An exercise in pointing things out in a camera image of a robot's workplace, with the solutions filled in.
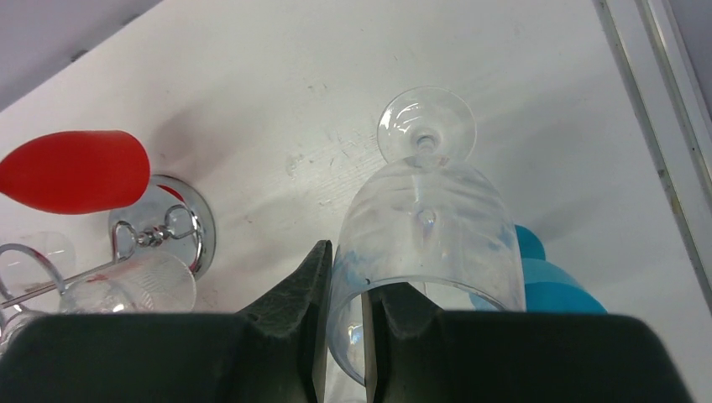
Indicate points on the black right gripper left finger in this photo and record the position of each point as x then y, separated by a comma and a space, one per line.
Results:
273, 350

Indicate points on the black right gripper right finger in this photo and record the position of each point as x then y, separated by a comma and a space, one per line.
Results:
415, 351

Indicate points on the clear glass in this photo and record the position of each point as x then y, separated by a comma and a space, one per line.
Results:
154, 281

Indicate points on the clear glass back gold rack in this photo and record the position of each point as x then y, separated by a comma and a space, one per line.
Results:
427, 218

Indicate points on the blue wine glass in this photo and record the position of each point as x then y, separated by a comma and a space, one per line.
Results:
548, 288

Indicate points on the clear glass back left silver rack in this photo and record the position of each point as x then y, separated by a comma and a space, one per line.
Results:
29, 263

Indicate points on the red wine glass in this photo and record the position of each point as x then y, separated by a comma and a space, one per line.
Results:
77, 172

